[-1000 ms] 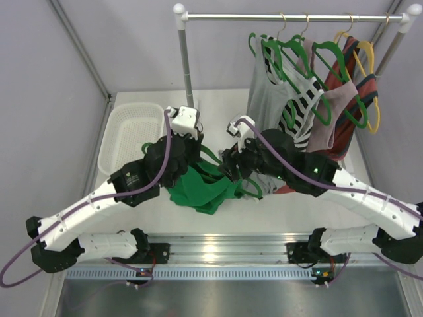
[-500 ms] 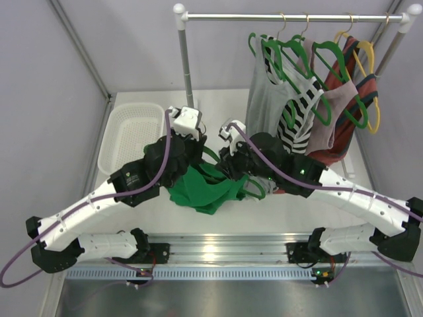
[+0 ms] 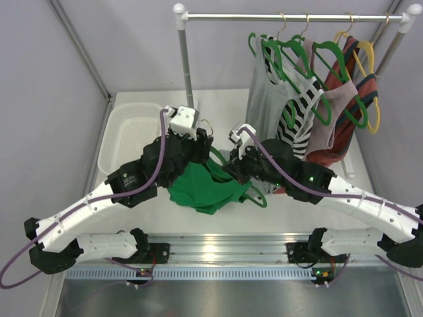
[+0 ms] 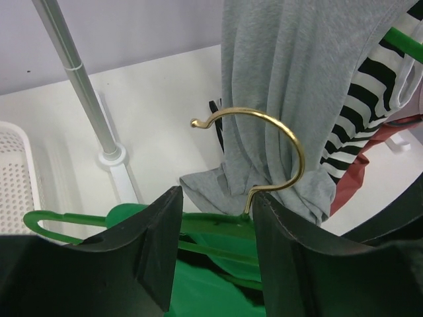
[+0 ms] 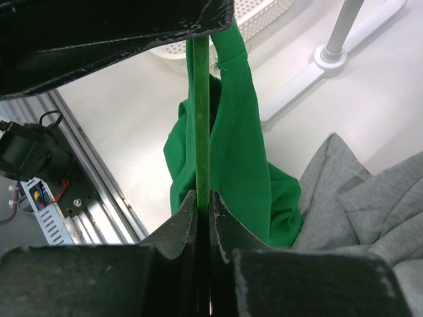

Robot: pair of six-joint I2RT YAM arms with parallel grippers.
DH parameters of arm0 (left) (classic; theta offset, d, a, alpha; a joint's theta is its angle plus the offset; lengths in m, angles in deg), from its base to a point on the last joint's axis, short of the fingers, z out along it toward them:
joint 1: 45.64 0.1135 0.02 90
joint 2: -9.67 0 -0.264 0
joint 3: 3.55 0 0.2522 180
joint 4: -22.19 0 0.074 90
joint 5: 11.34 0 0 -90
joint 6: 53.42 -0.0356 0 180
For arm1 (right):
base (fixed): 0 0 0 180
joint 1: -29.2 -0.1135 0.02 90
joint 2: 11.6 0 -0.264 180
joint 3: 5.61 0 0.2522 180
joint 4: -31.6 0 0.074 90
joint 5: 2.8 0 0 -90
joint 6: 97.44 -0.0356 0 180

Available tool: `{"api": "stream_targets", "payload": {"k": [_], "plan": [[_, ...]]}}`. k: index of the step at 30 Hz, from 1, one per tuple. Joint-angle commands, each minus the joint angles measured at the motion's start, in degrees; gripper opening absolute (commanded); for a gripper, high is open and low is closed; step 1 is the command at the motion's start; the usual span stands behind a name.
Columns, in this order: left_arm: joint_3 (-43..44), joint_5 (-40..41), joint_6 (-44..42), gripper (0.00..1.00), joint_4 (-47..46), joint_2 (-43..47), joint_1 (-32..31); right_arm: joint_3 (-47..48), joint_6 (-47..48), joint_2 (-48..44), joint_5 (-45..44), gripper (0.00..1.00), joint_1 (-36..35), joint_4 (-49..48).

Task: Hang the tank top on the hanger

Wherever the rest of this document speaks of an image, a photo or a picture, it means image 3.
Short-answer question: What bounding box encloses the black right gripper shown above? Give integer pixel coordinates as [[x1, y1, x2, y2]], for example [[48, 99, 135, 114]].
[[222, 140, 288, 189]]

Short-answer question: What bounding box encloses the green tank top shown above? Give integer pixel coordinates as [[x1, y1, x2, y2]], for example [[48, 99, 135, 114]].
[[168, 162, 238, 215]]

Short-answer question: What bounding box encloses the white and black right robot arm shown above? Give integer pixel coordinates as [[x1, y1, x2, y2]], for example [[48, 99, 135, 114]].
[[223, 139, 422, 268]]

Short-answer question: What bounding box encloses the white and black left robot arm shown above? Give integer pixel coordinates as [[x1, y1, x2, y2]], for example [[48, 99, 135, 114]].
[[24, 128, 213, 274]]

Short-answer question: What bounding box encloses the black white striped tank top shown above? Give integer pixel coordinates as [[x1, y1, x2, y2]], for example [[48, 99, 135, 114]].
[[256, 47, 305, 149]]

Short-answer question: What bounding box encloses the grey tank top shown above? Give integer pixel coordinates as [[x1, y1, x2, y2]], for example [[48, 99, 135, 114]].
[[217, 35, 318, 195]]

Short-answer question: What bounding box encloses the green hanger with striped top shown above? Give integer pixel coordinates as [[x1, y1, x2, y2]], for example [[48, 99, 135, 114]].
[[260, 13, 332, 126]]

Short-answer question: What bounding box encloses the pink tank top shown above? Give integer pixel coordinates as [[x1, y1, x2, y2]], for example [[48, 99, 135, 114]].
[[293, 39, 358, 160]]

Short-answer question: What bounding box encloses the green hanger with pink top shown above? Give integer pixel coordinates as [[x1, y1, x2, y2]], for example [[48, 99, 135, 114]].
[[312, 29, 368, 129]]

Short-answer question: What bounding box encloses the rust red tank top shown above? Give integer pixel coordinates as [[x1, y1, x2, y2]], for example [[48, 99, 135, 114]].
[[274, 35, 379, 195]]

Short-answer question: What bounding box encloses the yellow hanger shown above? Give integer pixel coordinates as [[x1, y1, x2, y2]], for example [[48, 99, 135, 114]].
[[333, 12, 393, 135]]

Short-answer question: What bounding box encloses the white plastic basket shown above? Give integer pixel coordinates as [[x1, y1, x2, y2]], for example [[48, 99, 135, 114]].
[[97, 102, 162, 175]]

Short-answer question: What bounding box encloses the metal clothes rack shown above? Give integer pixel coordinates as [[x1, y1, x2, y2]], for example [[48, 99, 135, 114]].
[[173, 3, 423, 179]]

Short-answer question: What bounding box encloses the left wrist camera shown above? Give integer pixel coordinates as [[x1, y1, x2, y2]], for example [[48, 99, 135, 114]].
[[165, 105, 200, 140]]

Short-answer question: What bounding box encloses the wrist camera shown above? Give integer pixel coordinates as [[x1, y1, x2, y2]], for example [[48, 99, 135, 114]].
[[165, 105, 200, 140], [229, 123, 256, 159]]

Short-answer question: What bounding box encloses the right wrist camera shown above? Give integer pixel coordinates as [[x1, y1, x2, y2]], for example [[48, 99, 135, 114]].
[[229, 123, 256, 159]]

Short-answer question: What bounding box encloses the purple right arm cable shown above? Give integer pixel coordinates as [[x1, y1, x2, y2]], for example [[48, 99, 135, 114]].
[[239, 127, 423, 291]]

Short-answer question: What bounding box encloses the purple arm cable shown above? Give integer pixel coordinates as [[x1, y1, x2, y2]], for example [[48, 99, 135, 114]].
[[0, 108, 169, 291], [239, 127, 423, 291]]

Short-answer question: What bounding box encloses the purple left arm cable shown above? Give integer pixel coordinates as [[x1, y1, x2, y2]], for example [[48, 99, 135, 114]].
[[0, 108, 169, 291]]

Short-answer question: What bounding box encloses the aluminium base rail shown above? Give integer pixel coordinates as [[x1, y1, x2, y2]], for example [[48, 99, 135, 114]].
[[82, 232, 414, 265]]

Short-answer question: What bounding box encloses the grey slotted cable duct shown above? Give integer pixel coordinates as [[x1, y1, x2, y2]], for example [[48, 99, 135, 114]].
[[66, 267, 330, 281]]

